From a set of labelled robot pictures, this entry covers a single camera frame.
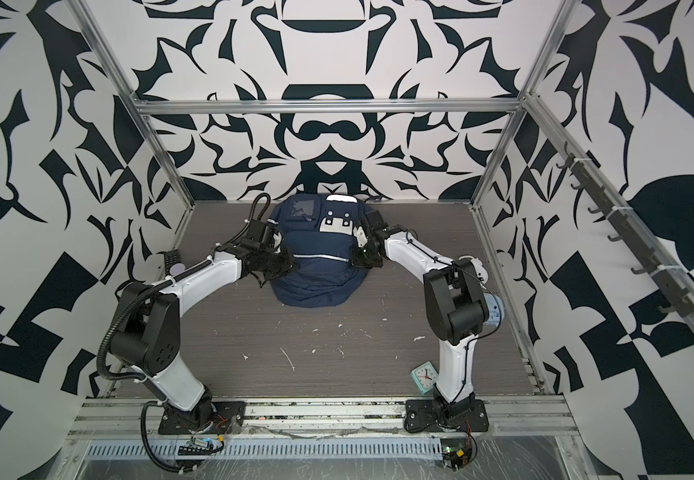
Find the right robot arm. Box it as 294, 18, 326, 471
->
350, 211, 489, 420

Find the light blue small case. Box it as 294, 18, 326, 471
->
484, 293, 504, 327

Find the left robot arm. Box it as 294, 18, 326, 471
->
96, 219, 295, 430

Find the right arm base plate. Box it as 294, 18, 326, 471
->
403, 396, 490, 433

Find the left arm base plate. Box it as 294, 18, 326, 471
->
158, 401, 247, 435

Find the black corrugated cable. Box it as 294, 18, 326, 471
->
139, 400, 228, 475

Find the green square alarm clock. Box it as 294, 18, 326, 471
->
410, 361, 438, 394

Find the wall hook rail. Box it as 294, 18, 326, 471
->
559, 150, 694, 318

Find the black remote control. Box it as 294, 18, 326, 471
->
162, 249, 181, 274

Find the navy blue student backpack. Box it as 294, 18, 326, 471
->
268, 193, 371, 309

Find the aluminium frame rail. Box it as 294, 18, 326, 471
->
67, 395, 579, 440

